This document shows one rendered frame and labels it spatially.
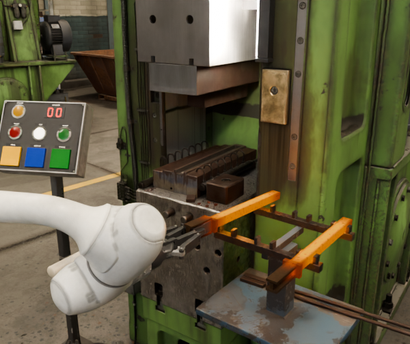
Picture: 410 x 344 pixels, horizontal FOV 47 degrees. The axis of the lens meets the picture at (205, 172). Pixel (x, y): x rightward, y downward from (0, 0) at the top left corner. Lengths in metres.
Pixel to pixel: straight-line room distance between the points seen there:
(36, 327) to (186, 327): 1.05
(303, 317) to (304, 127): 0.58
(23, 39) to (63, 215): 5.73
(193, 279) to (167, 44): 0.81
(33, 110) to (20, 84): 4.48
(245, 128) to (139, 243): 1.30
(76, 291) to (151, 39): 0.96
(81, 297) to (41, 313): 1.84
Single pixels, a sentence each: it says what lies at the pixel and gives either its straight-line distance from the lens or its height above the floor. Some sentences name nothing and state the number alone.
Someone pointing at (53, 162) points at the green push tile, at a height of 1.00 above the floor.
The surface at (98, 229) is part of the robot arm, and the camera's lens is 0.82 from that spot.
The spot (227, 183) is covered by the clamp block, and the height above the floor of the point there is 0.98.
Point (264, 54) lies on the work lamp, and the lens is 1.52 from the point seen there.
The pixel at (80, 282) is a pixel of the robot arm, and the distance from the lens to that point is 0.93.
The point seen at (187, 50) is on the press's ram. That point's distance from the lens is 1.55.
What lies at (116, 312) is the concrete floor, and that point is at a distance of 2.68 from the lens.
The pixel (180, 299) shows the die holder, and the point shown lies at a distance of 1.80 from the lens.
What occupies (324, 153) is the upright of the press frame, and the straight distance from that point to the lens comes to 1.52.
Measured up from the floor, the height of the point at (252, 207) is 0.99.
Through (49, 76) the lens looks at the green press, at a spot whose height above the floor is 0.72.
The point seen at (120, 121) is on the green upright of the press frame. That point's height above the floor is 1.10.
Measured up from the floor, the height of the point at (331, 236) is 0.97.
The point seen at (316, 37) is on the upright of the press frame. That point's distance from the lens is 1.49.
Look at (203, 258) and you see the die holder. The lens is 1.64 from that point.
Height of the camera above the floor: 1.52
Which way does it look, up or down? 19 degrees down
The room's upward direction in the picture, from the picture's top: straight up
